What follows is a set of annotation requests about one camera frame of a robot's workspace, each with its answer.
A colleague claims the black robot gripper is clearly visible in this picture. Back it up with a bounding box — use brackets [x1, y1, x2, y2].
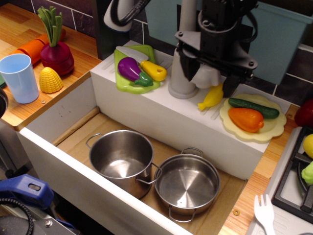
[175, 0, 258, 97]

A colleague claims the grey toy faucet with lever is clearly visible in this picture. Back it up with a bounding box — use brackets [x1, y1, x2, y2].
[168, 0, 222, 99]

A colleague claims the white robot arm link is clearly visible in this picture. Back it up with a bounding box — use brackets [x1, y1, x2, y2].
[103, 0, 134, 33]

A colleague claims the yellow toy banana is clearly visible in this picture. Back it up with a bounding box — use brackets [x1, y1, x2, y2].
[198, 83, 224, 110]

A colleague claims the green toy cucumber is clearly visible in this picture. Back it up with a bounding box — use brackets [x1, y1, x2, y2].
[228, 98, 280, 119]

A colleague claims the pale yellow scalloped plate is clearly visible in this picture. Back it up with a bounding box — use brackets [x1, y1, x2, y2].
[219, 93, 287, 142]

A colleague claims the purple toy eggplant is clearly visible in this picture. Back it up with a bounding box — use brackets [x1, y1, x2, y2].
[117, 57, 154, 87]

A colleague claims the teal plastic bin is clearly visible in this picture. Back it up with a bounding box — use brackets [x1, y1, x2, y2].
[145, 0, 313, 85]

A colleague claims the green plastic cutting board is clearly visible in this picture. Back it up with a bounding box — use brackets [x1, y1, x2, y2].
[114, 45, 167, 94]

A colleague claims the white toy sink unit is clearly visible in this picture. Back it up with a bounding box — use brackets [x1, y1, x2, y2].
[18, 40, 291, 235]

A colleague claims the shallow stainless steel pan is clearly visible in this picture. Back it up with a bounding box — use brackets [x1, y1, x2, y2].
[154, 147, 221, 223]

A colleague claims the yellow toy lemon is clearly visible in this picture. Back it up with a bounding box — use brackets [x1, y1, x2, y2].
[303, 134, 313, 158]

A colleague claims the tall stainless steel pot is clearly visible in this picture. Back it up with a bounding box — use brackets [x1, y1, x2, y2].
[86, 130, 162, 199]

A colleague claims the light green toy vegetable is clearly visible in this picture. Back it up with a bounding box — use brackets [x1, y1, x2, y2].
[301, 162, 313, 186]

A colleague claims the black toy stove grate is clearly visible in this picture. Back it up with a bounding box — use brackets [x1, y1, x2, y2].
[272, 126, 313, 223]

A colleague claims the white plastic fork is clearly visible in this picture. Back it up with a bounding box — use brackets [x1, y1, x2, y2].
[254, 194, 275, 235]

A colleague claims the red toy beet with leaves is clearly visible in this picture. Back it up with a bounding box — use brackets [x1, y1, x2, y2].
[37, 6, 74, 76]

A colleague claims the yellow toy corn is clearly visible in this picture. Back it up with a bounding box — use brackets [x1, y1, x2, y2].
[39, 67, 64, 94]

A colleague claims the orange wooden toy carrot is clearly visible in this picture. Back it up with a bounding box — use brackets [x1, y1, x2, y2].
[9, 28, 67, 66]

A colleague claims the light blue plastic cup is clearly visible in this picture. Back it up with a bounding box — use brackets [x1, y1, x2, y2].
[0, 54, 39, 104]

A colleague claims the toy knife yellow handle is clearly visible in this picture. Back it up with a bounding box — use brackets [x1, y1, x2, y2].
[116, 45, 167, 81]

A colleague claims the blue clamp handle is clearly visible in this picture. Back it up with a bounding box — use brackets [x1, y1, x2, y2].
[0, 174, 54, 210]

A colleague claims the black braided cable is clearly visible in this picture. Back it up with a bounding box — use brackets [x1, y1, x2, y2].
[0, 197, 33, 235]

